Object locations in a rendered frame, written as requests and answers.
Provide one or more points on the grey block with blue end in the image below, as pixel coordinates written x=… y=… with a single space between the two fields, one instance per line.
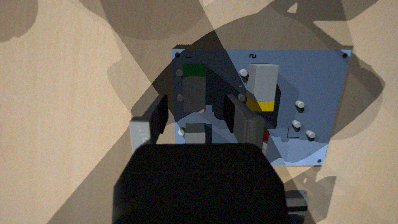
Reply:
x=194 y=133

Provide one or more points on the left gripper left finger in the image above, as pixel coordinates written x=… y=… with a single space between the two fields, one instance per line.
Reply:
x=147 y=128

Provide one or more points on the grey block with green end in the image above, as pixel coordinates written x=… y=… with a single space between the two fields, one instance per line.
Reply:
x=194 y=87

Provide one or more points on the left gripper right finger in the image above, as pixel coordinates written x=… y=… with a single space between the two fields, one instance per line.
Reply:
x=246 y=127

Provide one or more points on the grey block with yellow end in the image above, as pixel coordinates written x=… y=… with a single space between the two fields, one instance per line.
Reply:
x=261 y=86

